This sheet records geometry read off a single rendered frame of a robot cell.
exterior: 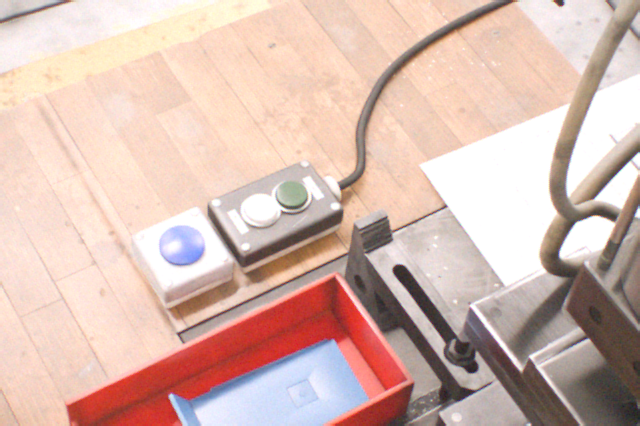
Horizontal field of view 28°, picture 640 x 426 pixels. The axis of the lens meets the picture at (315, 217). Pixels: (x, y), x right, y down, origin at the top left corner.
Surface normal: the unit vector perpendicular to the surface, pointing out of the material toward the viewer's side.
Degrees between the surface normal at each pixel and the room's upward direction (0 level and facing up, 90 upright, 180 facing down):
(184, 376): 90
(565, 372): 0
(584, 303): 90
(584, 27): 0
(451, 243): 0
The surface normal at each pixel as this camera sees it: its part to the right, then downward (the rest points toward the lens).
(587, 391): 0.07, -0.57
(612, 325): -0.85, 0.39
